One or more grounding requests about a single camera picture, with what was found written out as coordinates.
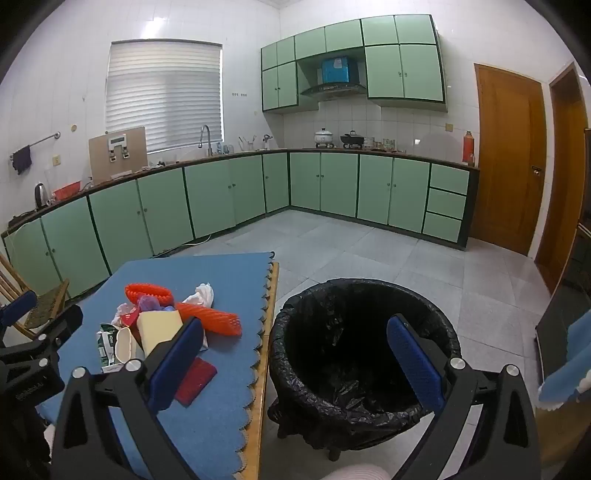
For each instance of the white cooking pot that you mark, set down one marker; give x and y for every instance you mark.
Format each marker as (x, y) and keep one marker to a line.
(323, 137)

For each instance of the blue box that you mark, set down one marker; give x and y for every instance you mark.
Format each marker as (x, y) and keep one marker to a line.
(334, 70)

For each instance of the dark towel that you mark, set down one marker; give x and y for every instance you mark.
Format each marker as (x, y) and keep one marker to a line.
(21, 159)

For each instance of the metal towel rail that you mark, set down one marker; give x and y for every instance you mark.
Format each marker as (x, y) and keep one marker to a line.
(44, 139)

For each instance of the green white snack wrapper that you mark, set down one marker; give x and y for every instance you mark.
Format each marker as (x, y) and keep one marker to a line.
(105, 346)

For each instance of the metal faucet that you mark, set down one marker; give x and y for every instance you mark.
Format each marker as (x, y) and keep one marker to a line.
(209, 143)

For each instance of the black-lined trash bin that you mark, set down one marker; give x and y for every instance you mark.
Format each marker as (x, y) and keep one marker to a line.
(332, 341)

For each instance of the red packet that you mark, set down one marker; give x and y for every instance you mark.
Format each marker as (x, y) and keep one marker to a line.
(198, 378)

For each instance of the electric kettle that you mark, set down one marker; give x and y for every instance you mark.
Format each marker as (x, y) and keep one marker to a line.
(40, 196)

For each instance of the green base cabinets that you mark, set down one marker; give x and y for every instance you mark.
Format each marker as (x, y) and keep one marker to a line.
(341, 184)

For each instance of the cardboard box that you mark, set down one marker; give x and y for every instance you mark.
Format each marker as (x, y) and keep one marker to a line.
(99, 161)

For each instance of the black wok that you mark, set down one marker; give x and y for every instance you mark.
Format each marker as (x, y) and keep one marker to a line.
(352, 138)

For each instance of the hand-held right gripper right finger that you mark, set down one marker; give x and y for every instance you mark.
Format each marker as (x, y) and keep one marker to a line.
(415, 364)

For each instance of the wooden chair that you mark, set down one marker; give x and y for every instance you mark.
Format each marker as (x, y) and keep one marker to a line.
(46, 302)

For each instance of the white window blind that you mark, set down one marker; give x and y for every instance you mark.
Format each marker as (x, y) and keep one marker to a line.
(161, 92)

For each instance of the orange foam fruit net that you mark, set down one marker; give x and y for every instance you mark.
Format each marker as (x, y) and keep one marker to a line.
(147, 293)
(212, 319)

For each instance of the pale yellow sponge block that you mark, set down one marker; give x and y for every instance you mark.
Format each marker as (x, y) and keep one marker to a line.
(157, 330)

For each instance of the wooden door frame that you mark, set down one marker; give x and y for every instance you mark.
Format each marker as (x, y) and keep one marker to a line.
(565, 184)

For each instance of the red thermos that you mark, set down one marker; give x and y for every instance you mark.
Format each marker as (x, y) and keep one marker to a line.
(468, 147)

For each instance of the blue scalloped table mat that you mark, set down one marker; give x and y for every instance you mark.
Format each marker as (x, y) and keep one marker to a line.
(231, 286)

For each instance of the range hood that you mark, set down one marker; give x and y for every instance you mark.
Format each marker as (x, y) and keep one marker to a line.
(332, 88)

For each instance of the white tissue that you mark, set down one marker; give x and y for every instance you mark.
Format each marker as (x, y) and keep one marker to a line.
(203, 295)

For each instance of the blue scalloped cloth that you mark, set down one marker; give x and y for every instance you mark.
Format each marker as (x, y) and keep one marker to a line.
(572, 369)

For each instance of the blue purple plastic bag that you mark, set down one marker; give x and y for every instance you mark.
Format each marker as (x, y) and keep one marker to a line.
(148, 303)

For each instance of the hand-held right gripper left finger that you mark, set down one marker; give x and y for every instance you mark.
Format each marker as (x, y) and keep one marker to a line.
(178, 364)

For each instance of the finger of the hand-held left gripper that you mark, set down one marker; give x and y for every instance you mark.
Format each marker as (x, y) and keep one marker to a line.
(18, 305)
(62, 327)

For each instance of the wooden side table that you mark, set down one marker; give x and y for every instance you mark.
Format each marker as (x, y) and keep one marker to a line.
(558, 434)

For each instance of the dark cabinet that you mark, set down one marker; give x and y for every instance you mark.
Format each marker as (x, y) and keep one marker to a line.
(561, 314)

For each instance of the red basin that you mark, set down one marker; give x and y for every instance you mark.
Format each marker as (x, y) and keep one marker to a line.
(67, 190)

